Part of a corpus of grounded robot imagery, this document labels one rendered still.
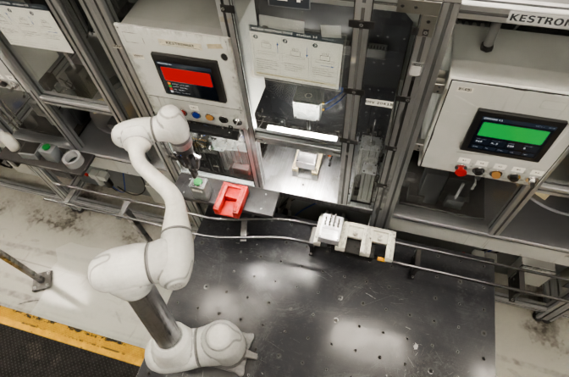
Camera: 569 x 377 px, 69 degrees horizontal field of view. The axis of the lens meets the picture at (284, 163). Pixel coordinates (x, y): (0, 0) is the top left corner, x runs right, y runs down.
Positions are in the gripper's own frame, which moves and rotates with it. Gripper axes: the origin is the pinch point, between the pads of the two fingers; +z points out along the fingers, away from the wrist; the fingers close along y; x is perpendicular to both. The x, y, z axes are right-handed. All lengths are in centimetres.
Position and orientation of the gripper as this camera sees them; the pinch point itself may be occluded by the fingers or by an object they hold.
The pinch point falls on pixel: (194, 171)
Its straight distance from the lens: 195.3
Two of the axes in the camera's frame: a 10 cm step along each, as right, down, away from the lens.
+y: -9.6, -1.8, 2.0
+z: 0.6, 5.8, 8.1
